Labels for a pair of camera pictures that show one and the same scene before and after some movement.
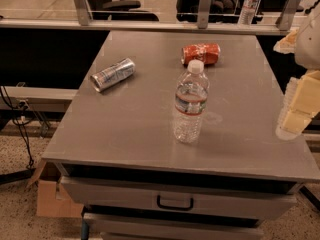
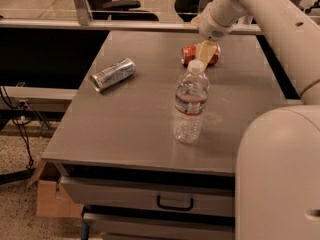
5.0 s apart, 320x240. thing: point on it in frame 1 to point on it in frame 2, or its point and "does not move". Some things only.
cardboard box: [51, 202] does not move
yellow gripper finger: [303, 94] to [212, 27]
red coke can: [209, 53] does not move
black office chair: [104, 8] does not move
